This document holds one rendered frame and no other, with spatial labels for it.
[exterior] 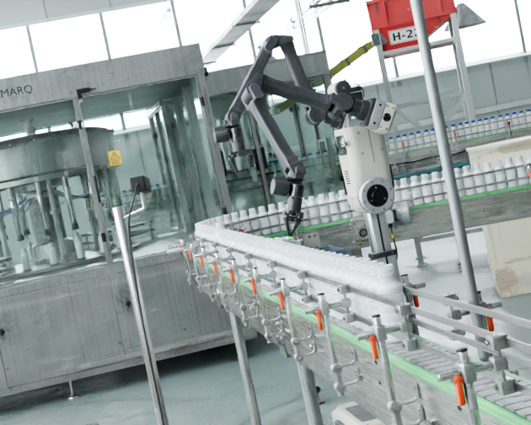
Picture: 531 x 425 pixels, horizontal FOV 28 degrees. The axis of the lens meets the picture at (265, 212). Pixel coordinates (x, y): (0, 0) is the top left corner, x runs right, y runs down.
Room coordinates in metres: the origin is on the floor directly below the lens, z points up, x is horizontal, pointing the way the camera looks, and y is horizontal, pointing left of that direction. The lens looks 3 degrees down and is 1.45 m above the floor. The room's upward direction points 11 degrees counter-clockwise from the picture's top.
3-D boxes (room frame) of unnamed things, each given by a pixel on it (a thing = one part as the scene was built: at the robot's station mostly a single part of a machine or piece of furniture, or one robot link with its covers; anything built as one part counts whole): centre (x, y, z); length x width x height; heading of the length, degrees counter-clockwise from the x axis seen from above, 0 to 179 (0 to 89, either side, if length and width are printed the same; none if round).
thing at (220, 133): (4.74, 0.10, 1.61); 0.12 x 0.09 x 0.12; 101
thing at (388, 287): (2.26, -0.23, 1.08); 0.06 x 0.06 x 0.17
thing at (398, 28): (11.25, -1.93, 1.40); 0.92 x 0.72 x 2.80; 82
